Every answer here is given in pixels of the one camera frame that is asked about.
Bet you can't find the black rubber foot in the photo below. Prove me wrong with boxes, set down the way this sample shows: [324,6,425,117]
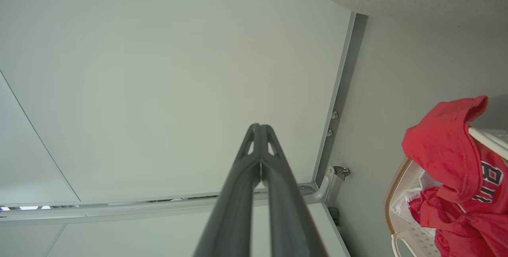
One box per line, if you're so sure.
[328,206,342,226]

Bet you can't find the grey metal wall base rail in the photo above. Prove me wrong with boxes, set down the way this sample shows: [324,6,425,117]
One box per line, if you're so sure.
[312,11,368,187]

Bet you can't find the grey metal support leg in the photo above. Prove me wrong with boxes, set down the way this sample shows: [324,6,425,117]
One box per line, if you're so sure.
[305,165,338,204]

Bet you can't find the red Bulls 23 shorts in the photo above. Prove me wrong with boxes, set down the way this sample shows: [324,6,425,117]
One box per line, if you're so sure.
[402,96,489,204]

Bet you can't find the grey metal panel rail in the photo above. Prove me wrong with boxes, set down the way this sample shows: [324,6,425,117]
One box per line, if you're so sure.
[0,184,330,222]

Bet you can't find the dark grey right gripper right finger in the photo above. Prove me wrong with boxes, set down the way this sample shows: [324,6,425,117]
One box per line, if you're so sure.
[260,124,328,257]

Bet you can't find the white laundry basket brown rim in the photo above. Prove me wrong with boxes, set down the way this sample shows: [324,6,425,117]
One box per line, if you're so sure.
[384,127,508,257]

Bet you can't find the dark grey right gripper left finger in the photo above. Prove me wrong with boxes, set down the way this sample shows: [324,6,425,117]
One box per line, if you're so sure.
[193,124,272,257]

